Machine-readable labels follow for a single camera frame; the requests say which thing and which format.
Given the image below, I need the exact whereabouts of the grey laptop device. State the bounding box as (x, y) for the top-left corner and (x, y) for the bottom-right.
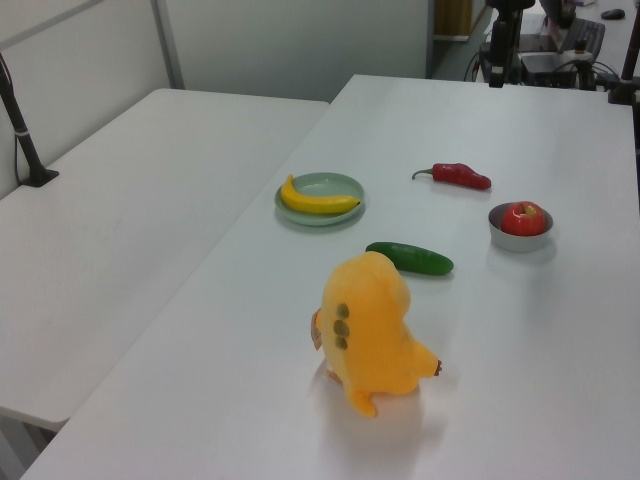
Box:
(518, 49), (577, 87)

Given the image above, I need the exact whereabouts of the black keyboard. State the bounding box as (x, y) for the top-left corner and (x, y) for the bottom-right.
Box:
(558, 19), (607, 64)

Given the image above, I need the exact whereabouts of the dark red stand pole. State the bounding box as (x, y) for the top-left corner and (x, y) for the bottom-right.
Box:
(607, 29), (640, 106)

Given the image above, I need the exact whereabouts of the pale green plate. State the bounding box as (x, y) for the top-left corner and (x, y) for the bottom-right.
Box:
(273, 171), (367, 227)

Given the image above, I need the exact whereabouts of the green cucumber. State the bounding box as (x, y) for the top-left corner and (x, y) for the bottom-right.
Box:
(365, 241), (455, 277)

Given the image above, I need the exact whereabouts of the red apple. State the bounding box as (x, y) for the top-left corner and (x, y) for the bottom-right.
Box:
(501, 200), (546, 236)

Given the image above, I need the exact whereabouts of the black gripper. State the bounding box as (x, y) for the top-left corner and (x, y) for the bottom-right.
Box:
(488, 0), (524, 89)

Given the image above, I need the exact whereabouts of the grey metal bowl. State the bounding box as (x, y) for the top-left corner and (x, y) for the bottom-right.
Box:
(488, 201), (555, 253)

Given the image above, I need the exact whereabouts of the yellow plush toy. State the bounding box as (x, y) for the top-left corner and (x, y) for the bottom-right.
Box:
(309, 251), (445, 418)

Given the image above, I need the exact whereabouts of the yellow wooden panel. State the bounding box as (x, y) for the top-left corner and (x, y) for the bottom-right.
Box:
(433, 0), (474, 39)

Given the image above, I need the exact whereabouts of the red chili pepper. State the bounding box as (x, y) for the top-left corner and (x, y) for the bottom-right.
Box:
(411, 162), (492, 191)

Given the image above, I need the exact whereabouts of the yellow banana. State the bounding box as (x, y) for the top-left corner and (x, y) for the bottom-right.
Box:
(279, 174), (362, 215)

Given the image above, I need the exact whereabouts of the black camera stand pole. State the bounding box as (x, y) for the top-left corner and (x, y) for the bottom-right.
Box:
(0, 52), (60, 188)

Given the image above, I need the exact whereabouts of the grey partition post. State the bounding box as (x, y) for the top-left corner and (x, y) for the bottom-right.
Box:
(149, 0), (186, 91)

